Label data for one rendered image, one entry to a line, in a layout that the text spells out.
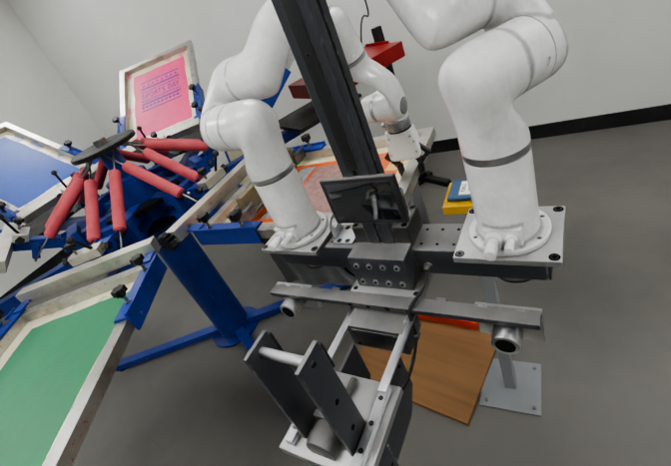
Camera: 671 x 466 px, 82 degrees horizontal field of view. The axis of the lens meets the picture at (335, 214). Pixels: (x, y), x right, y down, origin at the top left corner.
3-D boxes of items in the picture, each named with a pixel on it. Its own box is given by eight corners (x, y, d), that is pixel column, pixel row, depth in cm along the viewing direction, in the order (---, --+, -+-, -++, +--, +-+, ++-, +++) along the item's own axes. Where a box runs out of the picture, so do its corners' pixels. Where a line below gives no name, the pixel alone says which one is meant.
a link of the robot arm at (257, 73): (293, -52, 73) (233, -19, 85) (245, 135, 67) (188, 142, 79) (338, -1, 84) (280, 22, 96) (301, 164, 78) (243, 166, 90)
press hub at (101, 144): (276, 304, 252) (155, 113, 185) (243, 357, 224) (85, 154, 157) (231, 300, 272) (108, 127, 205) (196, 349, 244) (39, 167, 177)
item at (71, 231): (249, 162, 209) (239, 142, 203) (144, 263, 153) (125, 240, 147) (155, 178, 250) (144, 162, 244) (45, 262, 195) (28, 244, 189)
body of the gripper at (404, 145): (378, 133, 118) (389, 164, 124) (410, 127, 113) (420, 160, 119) (385, 122, 124) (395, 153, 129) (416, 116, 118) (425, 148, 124)
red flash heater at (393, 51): (360, 62, 277) (355, 45, 272) (405, 58, 241) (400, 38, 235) (294, 101, 256) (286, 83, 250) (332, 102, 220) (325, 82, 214)
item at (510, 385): (541, 364, 159) (512, 166, 112) (541, 416, 144) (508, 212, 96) (484, 357, 171) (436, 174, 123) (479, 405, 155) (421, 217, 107)
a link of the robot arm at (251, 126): (277, 187, 75) (237, 110, 67) (235, 186, 83) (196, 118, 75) (306, 161, 81) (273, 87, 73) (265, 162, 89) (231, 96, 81)
